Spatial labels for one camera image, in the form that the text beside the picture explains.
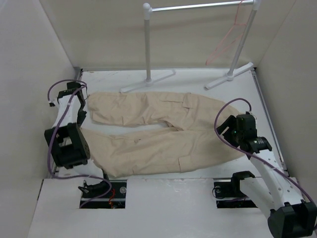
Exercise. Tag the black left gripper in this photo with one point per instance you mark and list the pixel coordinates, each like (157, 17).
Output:
(81, 118)

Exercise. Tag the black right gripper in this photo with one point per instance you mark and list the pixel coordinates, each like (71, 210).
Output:
(231, 122)

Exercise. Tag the beige cargo trousers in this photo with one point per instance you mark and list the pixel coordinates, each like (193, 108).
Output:
(187, 143)

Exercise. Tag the pink wire hanger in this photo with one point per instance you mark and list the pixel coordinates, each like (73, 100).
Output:
(230, 38)

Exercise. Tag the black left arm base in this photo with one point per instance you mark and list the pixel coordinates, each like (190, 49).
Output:
(99, 194)

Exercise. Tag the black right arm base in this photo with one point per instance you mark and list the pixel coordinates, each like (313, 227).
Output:
(228, 194)

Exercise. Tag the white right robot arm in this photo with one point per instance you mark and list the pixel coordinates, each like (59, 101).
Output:
(279, 199)

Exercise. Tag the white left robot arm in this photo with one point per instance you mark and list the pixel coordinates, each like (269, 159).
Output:
(68, 147)

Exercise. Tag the white clothes rack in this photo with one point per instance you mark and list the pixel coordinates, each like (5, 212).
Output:
(182, 35)

